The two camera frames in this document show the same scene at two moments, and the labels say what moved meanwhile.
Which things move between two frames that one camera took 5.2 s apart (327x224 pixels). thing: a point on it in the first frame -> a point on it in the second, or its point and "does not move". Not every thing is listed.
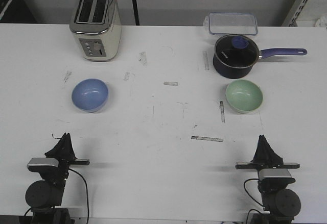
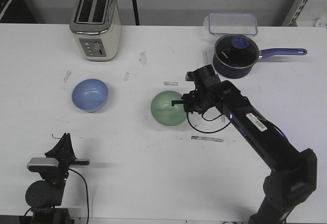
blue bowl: [90, 95] does not move
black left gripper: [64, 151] does not move
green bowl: [243, 96] -> [163, 112]
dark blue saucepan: [235, 55] does not move
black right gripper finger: [269, 155] -> [177, 102]
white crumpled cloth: [322, 22] does not move
